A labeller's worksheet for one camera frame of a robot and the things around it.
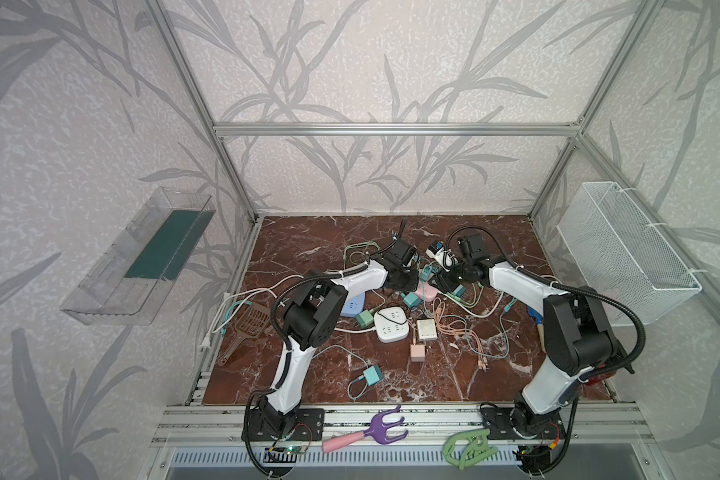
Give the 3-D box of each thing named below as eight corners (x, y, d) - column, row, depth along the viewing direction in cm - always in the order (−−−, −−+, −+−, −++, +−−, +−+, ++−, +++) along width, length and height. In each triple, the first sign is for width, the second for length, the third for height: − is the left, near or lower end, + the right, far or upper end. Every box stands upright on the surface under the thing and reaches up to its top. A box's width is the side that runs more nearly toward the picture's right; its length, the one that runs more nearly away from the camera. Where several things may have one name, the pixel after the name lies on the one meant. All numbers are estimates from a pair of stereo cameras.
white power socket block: (374, 343, 88) (374, 340, 86) (374, 310, 95) (374, 306, 93) (409, 343, 88) (409, 340, 86) (407, 310, 95) (407, 306, 93)
